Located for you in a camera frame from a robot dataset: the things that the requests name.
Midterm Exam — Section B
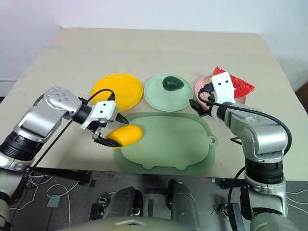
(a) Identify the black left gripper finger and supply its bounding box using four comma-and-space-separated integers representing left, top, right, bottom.
116, 113, 129, 125
95, 136, 123, 148

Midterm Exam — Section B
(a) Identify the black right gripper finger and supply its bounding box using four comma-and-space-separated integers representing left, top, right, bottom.
189, 98, 203, 112

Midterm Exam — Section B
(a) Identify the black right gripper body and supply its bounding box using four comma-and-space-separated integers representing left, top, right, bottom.
198, 105, 213, 119

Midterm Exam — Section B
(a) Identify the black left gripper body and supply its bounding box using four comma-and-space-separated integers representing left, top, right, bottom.
90, 119, 108, 142

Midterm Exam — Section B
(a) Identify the yellow mango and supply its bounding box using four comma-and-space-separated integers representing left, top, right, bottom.
105, 125, 144, 147

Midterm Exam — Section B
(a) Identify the pink plate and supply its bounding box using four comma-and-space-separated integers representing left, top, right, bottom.
194, 75, 247, 112

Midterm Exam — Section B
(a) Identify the pale green plate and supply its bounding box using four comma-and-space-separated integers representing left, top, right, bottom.
143, 73, 194, 112

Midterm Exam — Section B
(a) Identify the yellow plate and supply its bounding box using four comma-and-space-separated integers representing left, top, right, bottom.
92, 73, 144, 114

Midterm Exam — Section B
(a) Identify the dark green avocado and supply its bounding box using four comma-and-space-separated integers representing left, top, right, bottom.
161, 76, 184, 92

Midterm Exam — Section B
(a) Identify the red watermelon slice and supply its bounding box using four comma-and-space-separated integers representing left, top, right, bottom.
212, 65, 256, 99

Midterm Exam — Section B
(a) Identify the green silicone mat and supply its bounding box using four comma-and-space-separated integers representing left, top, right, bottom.
113, 111, 219, 175

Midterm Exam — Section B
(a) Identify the dark rounded robot leg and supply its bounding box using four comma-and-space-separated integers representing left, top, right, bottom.
167, 179, 201, 225
105, 186, 143, 220

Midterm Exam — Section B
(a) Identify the grey floor box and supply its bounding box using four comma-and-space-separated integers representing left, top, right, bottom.
46, 195, 61, 209

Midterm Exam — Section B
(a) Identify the olive robot torso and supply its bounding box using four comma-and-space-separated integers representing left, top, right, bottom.
54, 215, 252, 231

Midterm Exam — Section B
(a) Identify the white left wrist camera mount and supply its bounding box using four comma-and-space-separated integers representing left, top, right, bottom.
80, 101, 119, 131

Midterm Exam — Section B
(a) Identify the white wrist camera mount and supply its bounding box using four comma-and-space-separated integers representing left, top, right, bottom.
80, 101, 119, 131
208, 71, 237, 104

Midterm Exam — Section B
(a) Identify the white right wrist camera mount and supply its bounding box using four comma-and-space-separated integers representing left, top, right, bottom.
208, 71, 237, 104

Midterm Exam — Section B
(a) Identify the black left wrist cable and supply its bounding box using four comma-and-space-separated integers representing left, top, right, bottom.
86, 89, 116, 103

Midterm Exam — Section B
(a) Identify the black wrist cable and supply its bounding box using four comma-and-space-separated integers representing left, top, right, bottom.
86, 89, 116, 103
196, 82, 293, 155

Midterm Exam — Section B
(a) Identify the thin straight black cable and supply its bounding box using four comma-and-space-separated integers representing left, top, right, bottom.
30, 119, 74, 168

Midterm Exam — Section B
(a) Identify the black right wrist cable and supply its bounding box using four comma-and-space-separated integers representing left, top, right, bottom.
196, 82, 293, 155

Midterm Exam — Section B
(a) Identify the white floor cable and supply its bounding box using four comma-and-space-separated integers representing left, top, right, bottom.
285, 187, 308, 215
23, 172, 80, 218

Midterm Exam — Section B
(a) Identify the black cable at robot side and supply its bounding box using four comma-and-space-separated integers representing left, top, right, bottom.
227, 166, 246, 218

